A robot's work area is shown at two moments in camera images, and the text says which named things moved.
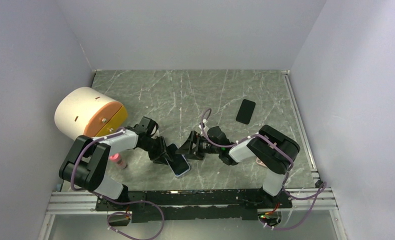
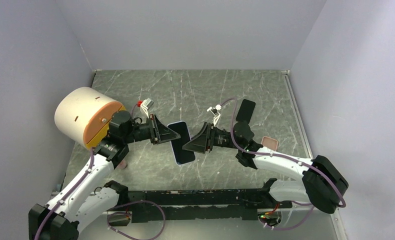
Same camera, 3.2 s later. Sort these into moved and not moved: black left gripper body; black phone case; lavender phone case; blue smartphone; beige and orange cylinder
Moved: lavender phone case; black left gripper body; blue smartphone
Not moved: beige and orange cylinder; black phone case
